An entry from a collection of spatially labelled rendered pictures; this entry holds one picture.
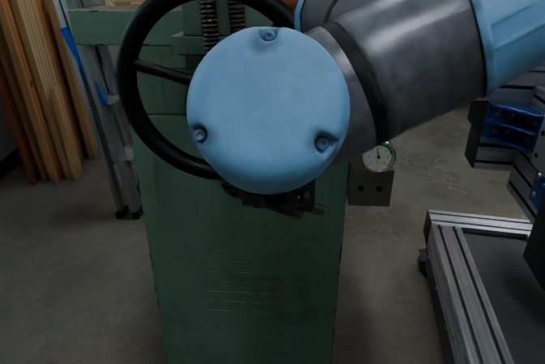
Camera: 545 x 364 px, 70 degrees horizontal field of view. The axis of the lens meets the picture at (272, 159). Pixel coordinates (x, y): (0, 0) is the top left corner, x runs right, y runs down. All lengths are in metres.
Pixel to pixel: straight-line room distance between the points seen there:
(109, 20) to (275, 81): 0.64
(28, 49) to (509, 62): 2.04
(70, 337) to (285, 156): 1.26
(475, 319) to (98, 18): 1.02
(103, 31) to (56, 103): 1.37
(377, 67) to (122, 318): 1.26
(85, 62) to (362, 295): 1.28
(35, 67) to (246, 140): 2.01
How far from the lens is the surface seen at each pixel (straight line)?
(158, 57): 0.77
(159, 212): 0.90
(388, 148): 0.73
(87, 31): 0.81
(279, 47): 0.18
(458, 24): 0.22
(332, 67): 0.17
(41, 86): 2.17
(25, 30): 2.13
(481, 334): 1.07
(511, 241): 1.45
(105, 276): 1.56
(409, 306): 1.41
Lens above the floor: 0.95
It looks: 25 degrees down
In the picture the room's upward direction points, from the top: straight up
